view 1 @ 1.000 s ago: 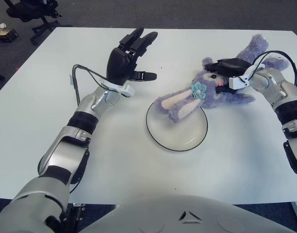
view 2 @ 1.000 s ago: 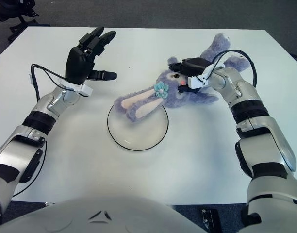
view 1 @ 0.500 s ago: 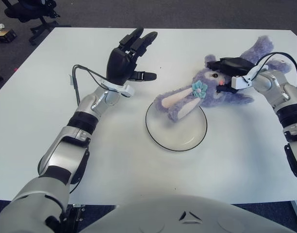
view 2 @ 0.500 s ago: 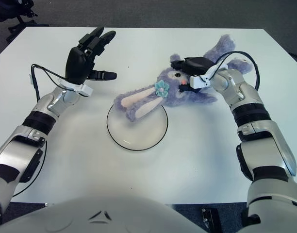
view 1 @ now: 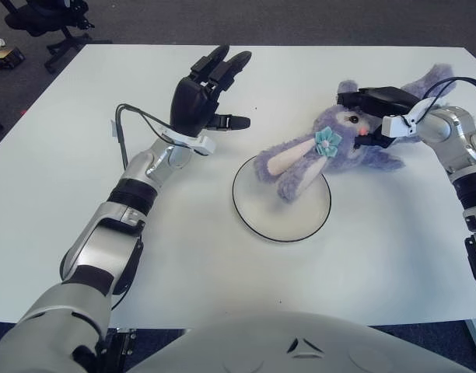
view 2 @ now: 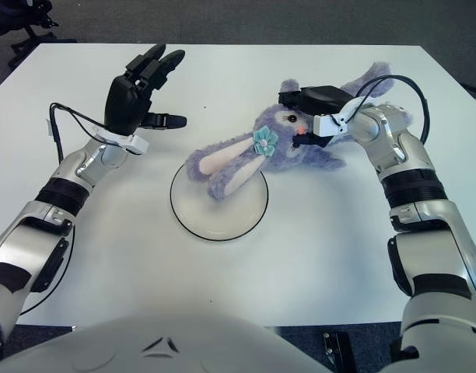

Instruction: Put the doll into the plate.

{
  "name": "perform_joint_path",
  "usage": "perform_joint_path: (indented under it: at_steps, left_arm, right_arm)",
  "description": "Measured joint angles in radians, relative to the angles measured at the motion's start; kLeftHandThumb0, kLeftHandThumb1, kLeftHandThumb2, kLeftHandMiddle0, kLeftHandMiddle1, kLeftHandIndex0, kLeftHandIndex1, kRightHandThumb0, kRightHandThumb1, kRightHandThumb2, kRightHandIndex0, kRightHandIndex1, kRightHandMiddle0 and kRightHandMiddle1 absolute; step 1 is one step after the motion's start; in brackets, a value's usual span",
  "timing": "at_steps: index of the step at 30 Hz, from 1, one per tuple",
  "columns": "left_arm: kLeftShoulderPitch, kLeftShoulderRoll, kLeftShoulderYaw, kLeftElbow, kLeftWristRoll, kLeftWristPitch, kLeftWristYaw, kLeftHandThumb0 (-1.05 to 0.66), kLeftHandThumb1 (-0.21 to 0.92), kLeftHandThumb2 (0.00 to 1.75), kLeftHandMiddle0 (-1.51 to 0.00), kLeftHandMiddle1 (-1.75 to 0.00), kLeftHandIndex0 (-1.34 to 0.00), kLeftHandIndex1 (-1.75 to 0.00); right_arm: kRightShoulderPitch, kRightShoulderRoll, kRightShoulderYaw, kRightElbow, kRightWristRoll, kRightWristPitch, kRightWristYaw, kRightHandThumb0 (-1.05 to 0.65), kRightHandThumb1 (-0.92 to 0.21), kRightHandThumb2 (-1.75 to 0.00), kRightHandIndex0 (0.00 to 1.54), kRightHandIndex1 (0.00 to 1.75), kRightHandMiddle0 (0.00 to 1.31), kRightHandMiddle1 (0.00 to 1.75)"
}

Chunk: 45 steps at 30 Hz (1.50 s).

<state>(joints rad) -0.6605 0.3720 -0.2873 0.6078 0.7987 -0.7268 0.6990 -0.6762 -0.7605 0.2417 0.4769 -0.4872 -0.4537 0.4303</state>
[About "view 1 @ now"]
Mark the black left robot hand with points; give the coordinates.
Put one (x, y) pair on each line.
(191, 103)

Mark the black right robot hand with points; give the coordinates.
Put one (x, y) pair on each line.
(386, 101)

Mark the purple plush bunny doll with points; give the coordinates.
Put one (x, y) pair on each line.
(339, 128)

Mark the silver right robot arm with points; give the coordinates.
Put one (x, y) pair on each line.
(456, 132)

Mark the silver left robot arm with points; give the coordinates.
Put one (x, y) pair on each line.
(102, 241)

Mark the white plate with black rim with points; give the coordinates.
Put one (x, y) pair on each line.
(284, 221)

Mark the white right wrist sensor box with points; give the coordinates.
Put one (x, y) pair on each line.
(393, 126)

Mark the white wrist sensor box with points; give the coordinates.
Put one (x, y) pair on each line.
(393, 126)
(205, 144)

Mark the white left wrist sensor box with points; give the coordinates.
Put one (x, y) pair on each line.
(205, 144)

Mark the black office chair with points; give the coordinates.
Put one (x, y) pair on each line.
(36, 19)

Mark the small cardboard box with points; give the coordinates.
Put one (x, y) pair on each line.
(6, 56)

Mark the grey robot torso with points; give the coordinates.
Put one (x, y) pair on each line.
(261, 346)

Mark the black metal bracket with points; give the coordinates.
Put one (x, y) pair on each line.
(126, 344)

